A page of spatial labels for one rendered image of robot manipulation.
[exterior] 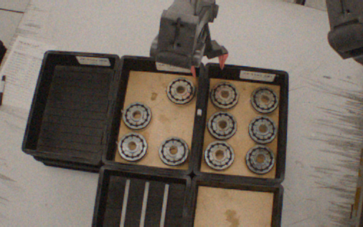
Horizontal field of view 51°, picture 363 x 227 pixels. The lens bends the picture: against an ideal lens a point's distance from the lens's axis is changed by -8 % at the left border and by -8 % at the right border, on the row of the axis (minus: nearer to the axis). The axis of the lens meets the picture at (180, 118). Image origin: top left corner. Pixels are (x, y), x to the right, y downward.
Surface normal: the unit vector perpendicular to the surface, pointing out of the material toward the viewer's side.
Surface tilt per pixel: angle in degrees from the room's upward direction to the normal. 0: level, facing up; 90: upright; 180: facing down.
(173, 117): 0
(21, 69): 0
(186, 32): 56
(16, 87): 0
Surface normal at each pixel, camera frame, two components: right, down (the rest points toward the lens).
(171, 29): -0.22, 0.59
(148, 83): -0.04, -0.32
